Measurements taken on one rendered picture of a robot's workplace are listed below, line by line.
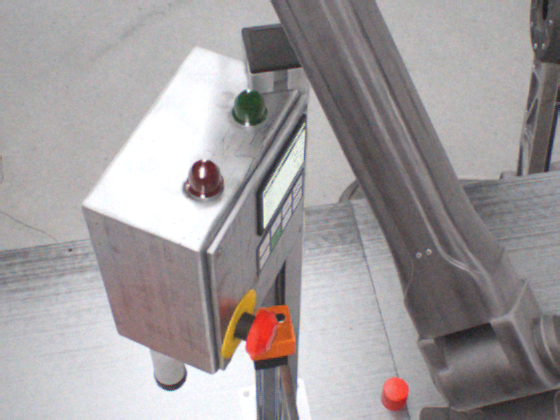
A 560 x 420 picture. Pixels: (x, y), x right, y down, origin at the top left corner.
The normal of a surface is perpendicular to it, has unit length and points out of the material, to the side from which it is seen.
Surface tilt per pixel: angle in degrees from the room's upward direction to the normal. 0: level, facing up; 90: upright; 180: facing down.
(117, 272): 90
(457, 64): 0
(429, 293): 60
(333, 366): 0
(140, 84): 0
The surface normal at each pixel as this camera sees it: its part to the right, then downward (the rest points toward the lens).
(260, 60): 0.00, -0.58
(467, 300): -0.38, 0.35
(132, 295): -0.42, 0.74
